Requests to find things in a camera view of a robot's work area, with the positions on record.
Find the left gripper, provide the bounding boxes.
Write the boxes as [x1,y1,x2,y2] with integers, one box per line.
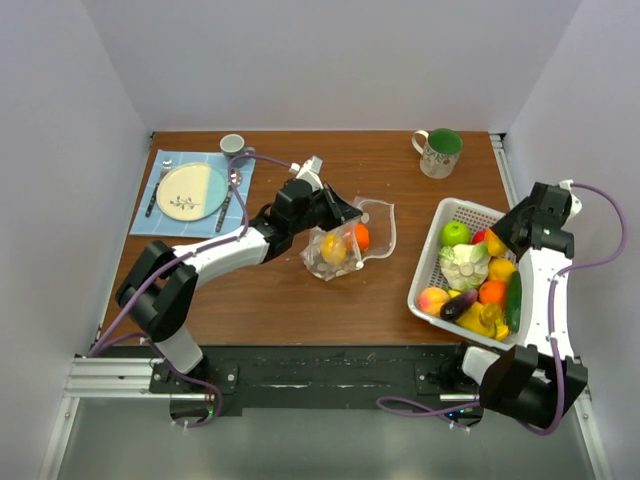
[290,182,362,236]

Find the yellow red mango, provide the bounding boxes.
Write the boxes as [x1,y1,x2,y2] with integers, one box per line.
[484,229,508,257]

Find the orange fruit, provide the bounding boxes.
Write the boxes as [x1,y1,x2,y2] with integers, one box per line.
[353,223,370,252]

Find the yellow lemon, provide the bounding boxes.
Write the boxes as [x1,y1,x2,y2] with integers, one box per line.
[320,234,347,266]

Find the polka dot zip bag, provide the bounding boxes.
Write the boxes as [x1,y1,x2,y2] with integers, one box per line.
[300,197,397,281]

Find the purple eggplant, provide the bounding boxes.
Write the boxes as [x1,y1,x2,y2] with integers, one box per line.
[440,289,478,321]

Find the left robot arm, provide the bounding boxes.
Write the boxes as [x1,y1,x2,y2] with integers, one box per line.
[115,179,362,392]

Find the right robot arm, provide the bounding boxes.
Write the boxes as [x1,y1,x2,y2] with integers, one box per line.
[445,180,588,435]

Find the red apple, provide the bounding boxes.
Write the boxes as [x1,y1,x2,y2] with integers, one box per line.
[472,230,487,245]

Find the green apple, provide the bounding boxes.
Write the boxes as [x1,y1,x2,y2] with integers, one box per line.
[439,221,472,247]

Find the green cucumber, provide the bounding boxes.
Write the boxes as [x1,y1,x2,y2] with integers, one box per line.
[505,271,522,333]

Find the cabbage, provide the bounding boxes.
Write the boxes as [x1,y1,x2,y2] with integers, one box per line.
[439,243,491,292]

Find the small orange tangerine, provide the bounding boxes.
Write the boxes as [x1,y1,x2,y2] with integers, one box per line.
[478,280,508,309]

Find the white plastic basket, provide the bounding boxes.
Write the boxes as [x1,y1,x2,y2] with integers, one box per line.
[407,197,528,350]

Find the yellow banana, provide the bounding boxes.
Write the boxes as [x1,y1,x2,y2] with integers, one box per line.
[455,302,510,341]

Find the peach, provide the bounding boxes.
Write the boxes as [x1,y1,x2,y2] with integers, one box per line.
[417,286,450,317]

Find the green interior floral mug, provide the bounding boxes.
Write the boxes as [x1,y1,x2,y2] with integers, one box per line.
[411,128,464,180]

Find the small grey cup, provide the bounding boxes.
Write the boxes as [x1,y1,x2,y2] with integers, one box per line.
[219,134,255,161]

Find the cream and blue plate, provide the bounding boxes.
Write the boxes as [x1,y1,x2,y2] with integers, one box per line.
[156,163,228,222]

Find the blue placemat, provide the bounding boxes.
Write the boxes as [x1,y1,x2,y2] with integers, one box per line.
[130,150,256,238]

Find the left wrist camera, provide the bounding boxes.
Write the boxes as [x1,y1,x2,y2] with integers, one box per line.
[289,156,324,191]

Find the spoon with black handle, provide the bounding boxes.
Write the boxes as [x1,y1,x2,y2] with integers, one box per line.
[215,168,242,233]

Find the fork with black handle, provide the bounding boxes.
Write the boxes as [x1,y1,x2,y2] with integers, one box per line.
[145,157,172,218]

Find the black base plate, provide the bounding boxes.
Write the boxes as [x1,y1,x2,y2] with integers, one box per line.
[149,344,504,419]

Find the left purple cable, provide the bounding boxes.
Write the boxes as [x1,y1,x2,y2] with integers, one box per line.
[87,153,301,428]

